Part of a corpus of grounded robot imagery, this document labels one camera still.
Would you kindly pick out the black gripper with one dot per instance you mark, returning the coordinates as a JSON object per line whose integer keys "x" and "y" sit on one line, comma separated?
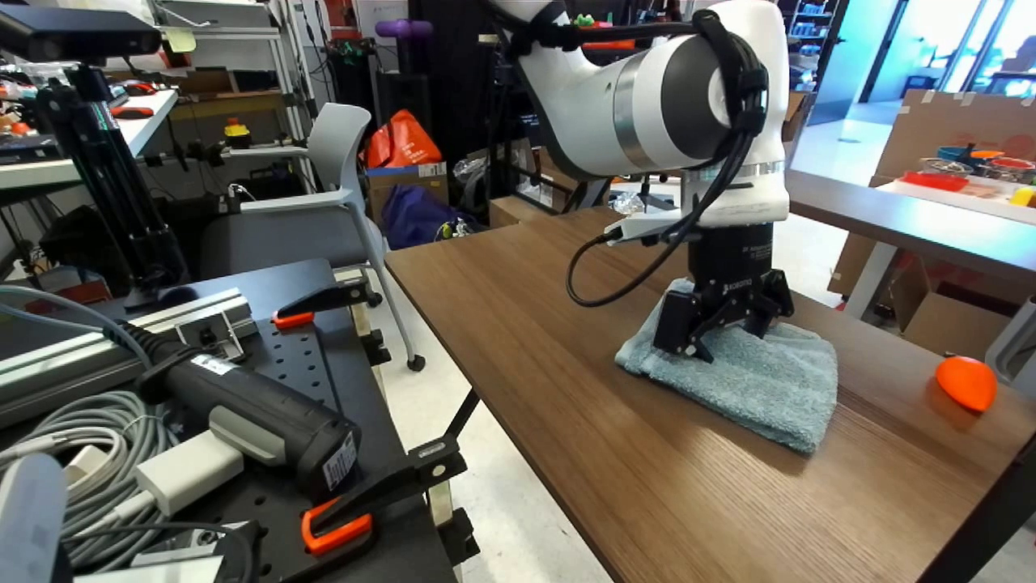
{"x": 733, "y": 255}

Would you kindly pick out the light blue towel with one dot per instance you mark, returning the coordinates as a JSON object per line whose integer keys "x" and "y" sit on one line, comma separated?
{"x": 779, "y": 389}

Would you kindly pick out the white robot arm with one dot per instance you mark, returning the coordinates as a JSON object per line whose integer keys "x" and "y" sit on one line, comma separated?
{"x": 602, "y": 108}

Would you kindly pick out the wooden desk white legs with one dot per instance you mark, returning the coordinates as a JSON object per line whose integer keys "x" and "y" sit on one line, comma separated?
{"x": 918, "y": 220}

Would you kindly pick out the cardboard box under desk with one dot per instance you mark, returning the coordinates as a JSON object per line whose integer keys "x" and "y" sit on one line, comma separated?
{"x": 951, "y": 318}

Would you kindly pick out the small orange toy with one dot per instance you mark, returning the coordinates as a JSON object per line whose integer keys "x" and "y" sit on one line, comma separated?
{"x": 965, "y": 384}

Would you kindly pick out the pile of colourful toys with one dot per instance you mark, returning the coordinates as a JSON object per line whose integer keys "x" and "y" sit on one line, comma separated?
{"x": 939, "y": 180}

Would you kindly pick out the brown cardboard panel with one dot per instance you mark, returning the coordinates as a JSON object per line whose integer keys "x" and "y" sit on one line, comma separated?
{"x": 951, "y": 117}

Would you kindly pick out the dark blue bag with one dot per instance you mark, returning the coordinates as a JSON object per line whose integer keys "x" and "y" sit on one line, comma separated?
{"x": 415, "y": 216}

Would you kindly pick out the orange bag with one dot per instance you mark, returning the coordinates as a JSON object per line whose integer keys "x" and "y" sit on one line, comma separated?
{"x": 404, "y": 140}

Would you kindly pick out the black bar clamp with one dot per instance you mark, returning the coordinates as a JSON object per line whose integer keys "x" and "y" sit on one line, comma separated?
{"x": 326, "y": 302}

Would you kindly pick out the black perforated breadboard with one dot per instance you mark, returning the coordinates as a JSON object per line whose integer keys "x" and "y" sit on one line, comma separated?
{"x": 311, "y": 367}

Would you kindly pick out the grey plastic wheeled chair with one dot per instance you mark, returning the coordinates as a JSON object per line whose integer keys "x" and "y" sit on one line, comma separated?
{"x": 339, "y": 149}

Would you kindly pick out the black grey handheld tool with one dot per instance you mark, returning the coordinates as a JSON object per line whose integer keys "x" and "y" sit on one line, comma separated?
{"x": 269, "y": 415}

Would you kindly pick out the white power adapter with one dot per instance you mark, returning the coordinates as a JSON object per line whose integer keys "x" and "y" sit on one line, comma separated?
{"x": 189, "y": 471}

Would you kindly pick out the white workbench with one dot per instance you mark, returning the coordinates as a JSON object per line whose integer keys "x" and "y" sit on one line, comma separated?
{"x": 150, "y": 117}

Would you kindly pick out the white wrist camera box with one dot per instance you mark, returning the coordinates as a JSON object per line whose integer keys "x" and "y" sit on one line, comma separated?
{"x": 649, "y": 228}

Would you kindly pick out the black camera tripod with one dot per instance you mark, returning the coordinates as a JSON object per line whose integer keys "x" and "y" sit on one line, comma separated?
{"x": 108, "y": 184}

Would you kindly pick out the aluminium extrusion rail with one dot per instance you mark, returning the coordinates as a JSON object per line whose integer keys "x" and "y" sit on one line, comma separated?
{"x": 67, "y": 357}

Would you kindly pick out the black flat stereo camera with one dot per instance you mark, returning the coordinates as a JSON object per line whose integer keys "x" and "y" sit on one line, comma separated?
{"x": 74, "y": 34}

